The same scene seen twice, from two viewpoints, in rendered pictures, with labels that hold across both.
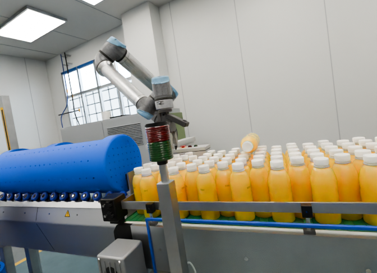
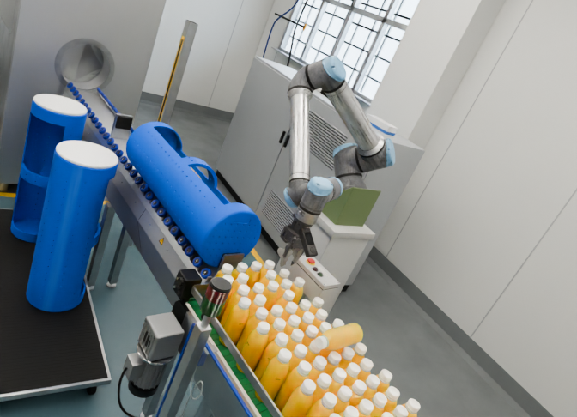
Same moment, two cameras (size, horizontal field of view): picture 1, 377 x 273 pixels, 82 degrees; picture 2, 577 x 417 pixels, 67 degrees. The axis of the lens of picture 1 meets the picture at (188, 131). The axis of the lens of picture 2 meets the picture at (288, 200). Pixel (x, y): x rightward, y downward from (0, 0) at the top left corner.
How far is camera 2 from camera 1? 0.88 m
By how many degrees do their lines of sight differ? 27
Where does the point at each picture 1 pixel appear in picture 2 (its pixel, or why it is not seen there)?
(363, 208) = not seen: outside the picture
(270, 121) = (563, 278)
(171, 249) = (180, 370)
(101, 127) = not seen: hidden behind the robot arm
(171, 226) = (188, 358)
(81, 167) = (190, 218)
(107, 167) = (208, 239)
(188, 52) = (530, 53)
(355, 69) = not seen: outside the picture
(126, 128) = (326, 129)
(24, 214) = (134, 203)
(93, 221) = (174, 269)
